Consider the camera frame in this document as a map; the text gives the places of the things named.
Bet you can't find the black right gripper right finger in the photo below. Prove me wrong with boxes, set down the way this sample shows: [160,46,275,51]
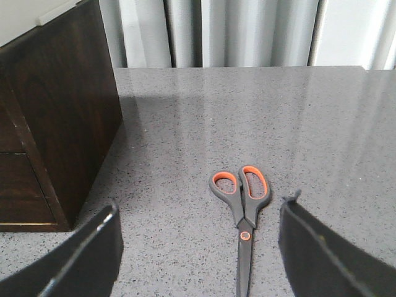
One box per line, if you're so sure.
[278,191,395,296]

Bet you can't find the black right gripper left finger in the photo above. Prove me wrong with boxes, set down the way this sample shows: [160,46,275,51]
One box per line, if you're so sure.
[1,203,123,296]

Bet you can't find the grey orange handled scissors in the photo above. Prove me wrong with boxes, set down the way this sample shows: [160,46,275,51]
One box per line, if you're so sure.
[209,165,272,296]

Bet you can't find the lower wooden drawer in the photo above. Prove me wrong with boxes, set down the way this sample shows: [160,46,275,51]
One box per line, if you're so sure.
[1,153,55,224]

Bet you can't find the dark wooden drawer cabinet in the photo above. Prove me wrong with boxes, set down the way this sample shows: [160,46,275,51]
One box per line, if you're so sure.
[1,1,123,232]

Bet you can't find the grey white curtain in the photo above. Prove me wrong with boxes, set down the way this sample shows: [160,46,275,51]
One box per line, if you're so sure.
[100,1,395,70]

